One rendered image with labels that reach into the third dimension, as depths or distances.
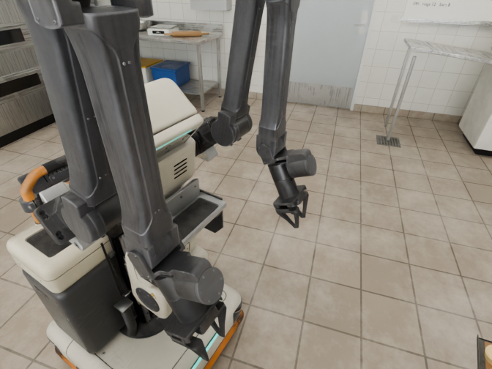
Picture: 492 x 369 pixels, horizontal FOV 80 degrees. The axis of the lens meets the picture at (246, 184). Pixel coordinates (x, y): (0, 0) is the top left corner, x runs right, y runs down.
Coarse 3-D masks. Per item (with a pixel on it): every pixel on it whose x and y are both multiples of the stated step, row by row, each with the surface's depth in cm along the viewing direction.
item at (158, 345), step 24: (240, 312) 147; (48, 336) 126; (120, 336) 123; (144, 336) 123; (168, 336) 123; (216, 336) 126; (72, 360) 119; (96, 360) 115; (120, 360) 115; (144, 360) 115; (168, 360) 115; (192, 360) 117
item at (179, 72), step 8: (160, 64) 410; (168, 64) 410; (176, 64) 411; (184, 64) 412; (152, 72) 402; (160, 72) 399; (168, 72) 395; (176, 72) 396; (184, 72) 418; (176, 80) 400; (184, 80) 422
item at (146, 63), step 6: (144, 60) 429; (150, 60) 430; (156, 60) 430; (162, 60) 435; (144, 66) 402; (150, 66) 413; (144, 72) 406; (150, 72) 415; (144, 78) 411; (150, 78) 418
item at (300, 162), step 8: (264, 144) 76; (264, 152) 77; (280, 152) 81; (288, 152) 78; (296, 152) 76; (304, 152) 75; (264, 160) 78; (272, 160) 77; (288, 160) 77; (296, 160) 76; (304, 160) 74; (312, 160) 76; (288, 168) 77; (296, 168) 76; (304, 168) 74; (312, 168) 76; (296, 176) 78
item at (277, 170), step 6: (276, 162) 80; (282, 162) 78; (270, 168) 80; (276, 168) 79; (282, 168) 79; (276, 174) 80; (282, 174) 80; (288, 174) 80; (276, 180) 81; (282, 180) 80
